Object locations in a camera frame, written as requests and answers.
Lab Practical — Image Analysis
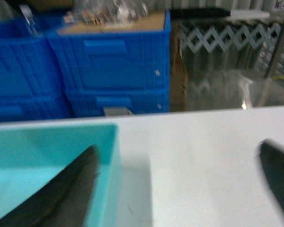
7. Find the blue crate stack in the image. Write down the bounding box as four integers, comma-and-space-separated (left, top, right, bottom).
65, 89, 169, 117
0, 19, 62, 97
0, 94, 75, 122
48, 11, 171, 91

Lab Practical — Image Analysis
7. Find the white table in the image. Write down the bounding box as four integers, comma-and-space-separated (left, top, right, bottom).
0, 106, 284, 227

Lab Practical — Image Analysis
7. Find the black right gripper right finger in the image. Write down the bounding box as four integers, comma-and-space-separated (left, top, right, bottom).
258, 140, 284, 213

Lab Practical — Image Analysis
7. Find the light teal plastic box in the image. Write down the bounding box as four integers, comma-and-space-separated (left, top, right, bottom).
0, 123, 122, 227

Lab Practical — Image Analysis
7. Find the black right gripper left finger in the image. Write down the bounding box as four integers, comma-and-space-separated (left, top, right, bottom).
0, 145, 99, 227

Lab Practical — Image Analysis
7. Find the blue crate upper right stack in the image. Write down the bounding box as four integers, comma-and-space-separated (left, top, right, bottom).
48, 11, 171, 91

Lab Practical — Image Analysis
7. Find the blue crate lower right stack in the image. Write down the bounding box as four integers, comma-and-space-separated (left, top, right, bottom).
65, 89, 169, 117

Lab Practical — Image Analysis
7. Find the expandable scissor roller conveyor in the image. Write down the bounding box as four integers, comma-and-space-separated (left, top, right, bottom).
179, 9, 284, 79

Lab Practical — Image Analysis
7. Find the blue crate upper left stack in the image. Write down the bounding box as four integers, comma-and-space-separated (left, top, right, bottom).
0, 19, 62, 97

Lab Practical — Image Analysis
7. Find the blue crate lower left stack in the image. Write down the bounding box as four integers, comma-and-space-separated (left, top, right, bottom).
0, 94, 75, 122

